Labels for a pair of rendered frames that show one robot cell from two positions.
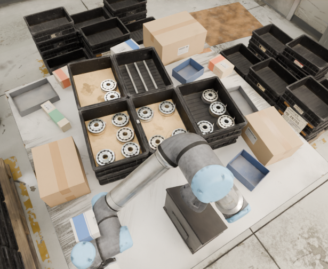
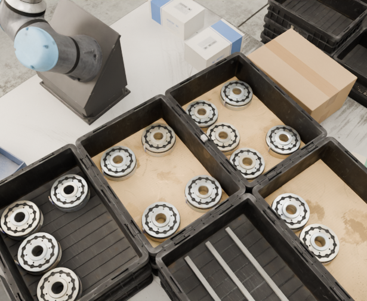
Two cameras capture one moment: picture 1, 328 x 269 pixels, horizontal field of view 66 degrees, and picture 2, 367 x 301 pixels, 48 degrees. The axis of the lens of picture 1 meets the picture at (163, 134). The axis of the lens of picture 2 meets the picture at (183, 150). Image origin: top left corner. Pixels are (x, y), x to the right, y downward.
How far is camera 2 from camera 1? 143 cm
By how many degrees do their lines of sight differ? 64
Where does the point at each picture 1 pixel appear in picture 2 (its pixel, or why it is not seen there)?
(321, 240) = not seen: outside the picture
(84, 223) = (223, 34)
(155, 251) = (128, 48)
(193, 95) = not seen: hidden behind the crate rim
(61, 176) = (284, 54)
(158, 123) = (169, 185)
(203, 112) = (74, 242)
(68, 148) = (303, 91)
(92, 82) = (364, 249)
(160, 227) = (128, 71)
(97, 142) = (264, 120)
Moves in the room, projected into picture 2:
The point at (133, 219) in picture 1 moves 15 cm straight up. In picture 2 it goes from (167, 71) to (166, 42)
